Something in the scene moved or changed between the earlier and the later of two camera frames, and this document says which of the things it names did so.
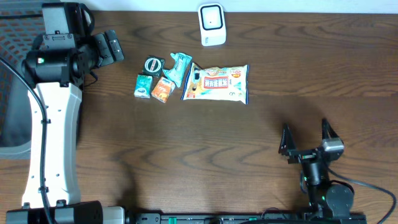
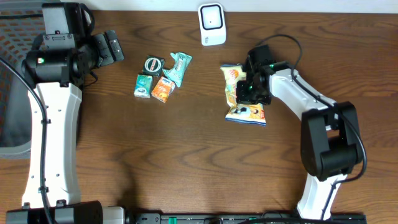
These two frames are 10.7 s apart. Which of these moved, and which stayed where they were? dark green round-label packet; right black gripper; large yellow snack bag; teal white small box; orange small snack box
Moved: right black gripper; large yellow snack bag
Stayed: orange small snack box; teal white small box; dark green round-label packet
